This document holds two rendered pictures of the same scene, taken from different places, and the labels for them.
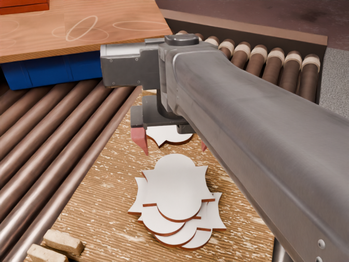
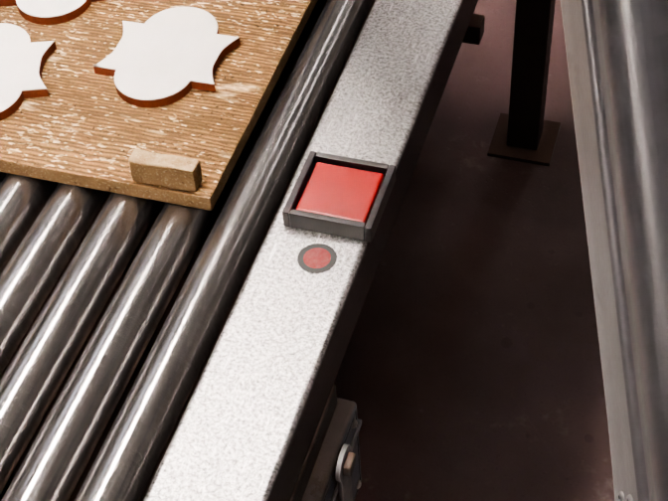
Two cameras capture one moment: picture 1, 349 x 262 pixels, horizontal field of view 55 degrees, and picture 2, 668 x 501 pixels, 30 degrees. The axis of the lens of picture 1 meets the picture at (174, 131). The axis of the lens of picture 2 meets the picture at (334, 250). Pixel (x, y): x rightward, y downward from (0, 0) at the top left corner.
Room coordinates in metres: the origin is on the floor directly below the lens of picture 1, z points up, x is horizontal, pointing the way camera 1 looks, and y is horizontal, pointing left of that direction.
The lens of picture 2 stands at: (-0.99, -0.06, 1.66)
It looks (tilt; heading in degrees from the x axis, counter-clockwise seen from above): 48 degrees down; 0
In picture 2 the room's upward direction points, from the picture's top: 4 degrees counter-clockwise
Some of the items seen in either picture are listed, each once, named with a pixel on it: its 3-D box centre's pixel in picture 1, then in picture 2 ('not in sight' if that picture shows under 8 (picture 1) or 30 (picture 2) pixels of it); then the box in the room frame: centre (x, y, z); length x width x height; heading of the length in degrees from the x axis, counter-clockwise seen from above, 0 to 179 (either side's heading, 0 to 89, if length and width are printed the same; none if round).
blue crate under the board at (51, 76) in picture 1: (66, 37); not in sight; (0.85, 0.30, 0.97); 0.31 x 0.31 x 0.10; 15
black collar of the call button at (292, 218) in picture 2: not in sight; (340, 195); (-0.25, -0.07, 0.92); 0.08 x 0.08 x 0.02; 69
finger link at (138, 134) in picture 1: (153, 133); not in sight; (0.39, 0.03, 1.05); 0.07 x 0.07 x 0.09; 6
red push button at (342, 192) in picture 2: not in sight; (340, 196); (-0.25, -0.07, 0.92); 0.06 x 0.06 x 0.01; 69
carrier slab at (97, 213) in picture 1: (184, 177); not in sight; (0.39, -0.02, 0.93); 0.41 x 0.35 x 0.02; 162
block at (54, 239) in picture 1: (63, 242); not in sight; (0.25, 0.17, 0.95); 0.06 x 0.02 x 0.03; 72
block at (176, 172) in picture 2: not in sight; (165, 170); (-0.23, 0.07, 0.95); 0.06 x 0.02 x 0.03; 70
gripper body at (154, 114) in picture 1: (175, 97); not in sight; (0.39, 0.00, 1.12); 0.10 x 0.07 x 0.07; 96
